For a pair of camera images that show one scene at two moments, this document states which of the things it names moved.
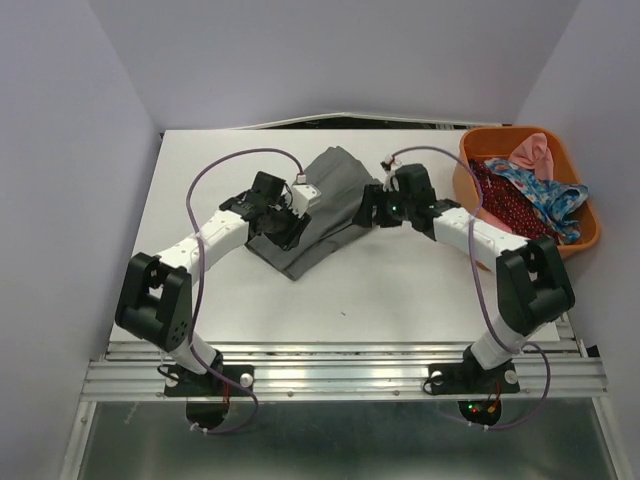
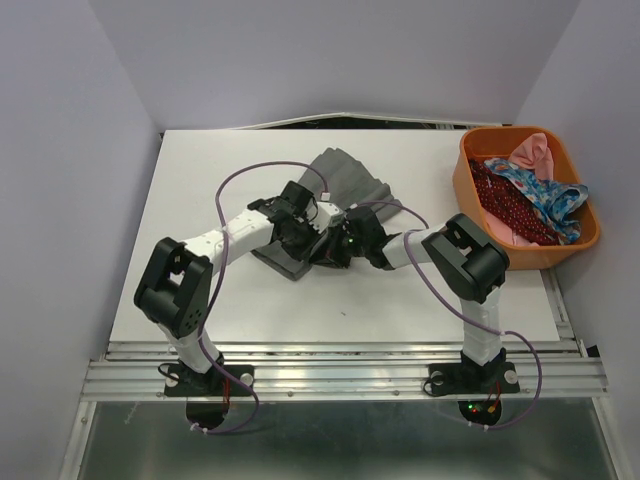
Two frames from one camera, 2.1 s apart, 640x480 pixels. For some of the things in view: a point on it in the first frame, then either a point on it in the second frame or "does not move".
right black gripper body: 391,207 → 343,246
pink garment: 534,154 does not move
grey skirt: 332,228 does not move
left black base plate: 219,381 does not move
